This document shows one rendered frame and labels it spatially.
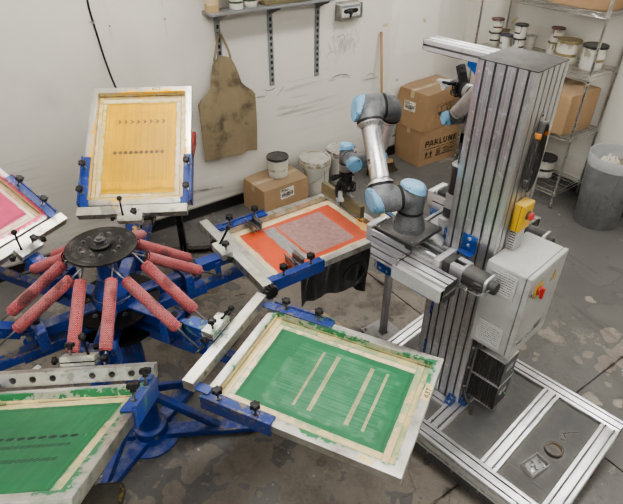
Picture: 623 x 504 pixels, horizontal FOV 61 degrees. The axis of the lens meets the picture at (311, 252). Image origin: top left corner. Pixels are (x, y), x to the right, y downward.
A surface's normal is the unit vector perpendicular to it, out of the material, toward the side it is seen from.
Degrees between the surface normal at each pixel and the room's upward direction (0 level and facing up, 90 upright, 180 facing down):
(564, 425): 0
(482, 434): 0
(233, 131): 91
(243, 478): 0
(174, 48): 90
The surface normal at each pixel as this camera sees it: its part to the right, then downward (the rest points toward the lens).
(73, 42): 0.58, 0.48
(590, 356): 0.00, -0.82
